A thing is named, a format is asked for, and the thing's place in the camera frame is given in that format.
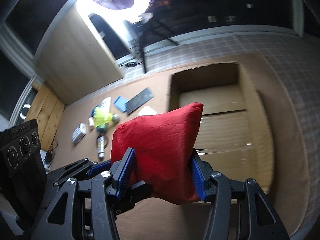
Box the white sunscreen tube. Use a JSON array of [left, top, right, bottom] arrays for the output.
[[100, 96, 112, 113]]

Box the red fabric pouch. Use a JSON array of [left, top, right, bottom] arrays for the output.
[[111, 102, 203, 205]]

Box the orange-brown blanket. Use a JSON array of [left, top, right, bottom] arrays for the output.
[[48, 52, 312, 240]]

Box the white paper card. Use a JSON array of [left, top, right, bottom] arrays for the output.
[[137, 105, 158, 116]]

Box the black package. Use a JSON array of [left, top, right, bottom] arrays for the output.
[[126, 87, 154, 115]]

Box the light wooden board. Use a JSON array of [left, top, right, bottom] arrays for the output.
[[34, 4, 124, 105]]

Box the black power strip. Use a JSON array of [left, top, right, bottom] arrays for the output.
[[125, 61, 137, 67]]

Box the black cable on floor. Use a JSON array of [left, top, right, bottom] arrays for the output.
[[42, 139, 59, 167]]

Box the white tissue pack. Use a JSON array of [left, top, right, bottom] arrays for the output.
[[72, 122, 86, 145]]

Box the small white cap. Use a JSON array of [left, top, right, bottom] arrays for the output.
[[88, 117, 95, 129]]

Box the cardboard box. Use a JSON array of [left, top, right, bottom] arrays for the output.
[[168, 62, 274, 192]]

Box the blue phone stand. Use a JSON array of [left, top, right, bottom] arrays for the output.
[[113, 96, 128, 113]]

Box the pine wood plank panel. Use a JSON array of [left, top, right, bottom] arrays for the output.
[[24, 82, 65, 151]]

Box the black tripod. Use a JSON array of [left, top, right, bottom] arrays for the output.
[[134, 12, 179, 74]]

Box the yellow green shuttlecock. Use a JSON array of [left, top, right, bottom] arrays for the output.
[[91, 105, 120, 134]]

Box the small grey bottle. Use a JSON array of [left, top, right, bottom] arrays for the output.
[[97, 135, 107, 159]]

